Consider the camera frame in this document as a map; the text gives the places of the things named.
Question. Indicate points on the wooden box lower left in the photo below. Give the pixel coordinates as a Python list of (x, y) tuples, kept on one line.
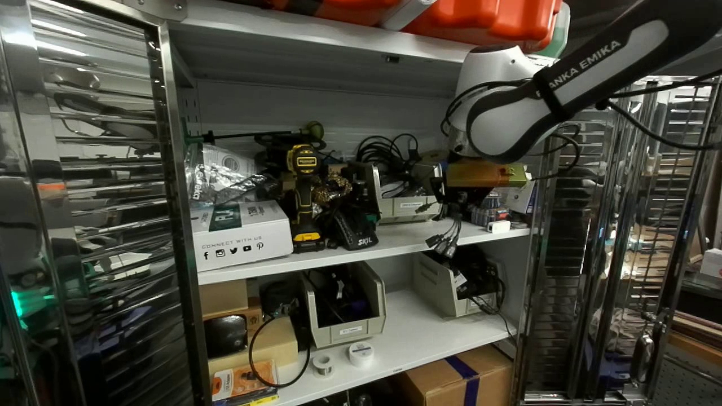
[(244, 356)]

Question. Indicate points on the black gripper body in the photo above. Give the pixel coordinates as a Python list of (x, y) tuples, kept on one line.
[(466, 203)]

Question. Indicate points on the grey storage bin upper shelf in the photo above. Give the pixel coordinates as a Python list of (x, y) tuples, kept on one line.
[(410, 209)]

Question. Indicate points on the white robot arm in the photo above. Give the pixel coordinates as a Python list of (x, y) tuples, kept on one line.
[(507, 101)]

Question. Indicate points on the grey bin right lower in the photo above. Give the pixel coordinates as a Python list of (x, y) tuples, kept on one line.
[(447, 291)]

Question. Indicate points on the white small adapter box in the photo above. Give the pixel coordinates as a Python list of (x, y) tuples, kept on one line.
[(499, 225)]

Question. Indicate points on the grey bin middle shelf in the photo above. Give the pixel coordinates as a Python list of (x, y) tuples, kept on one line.
[(343, 303)]

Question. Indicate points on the white electronics product box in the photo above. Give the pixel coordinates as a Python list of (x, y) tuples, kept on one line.
[(240, 233)]

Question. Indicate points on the white tape roll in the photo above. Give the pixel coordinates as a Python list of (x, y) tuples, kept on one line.
[(362, 353), (324, 364)]

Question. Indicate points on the yellow black power drill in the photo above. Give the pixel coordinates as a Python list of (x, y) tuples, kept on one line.
[(307, 180)]

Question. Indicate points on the cardboard box with blue tape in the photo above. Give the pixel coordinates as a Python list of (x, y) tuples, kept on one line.
[(476, 377)]

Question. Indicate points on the orange plastic case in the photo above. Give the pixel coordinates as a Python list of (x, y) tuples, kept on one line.
[(485, 24)]

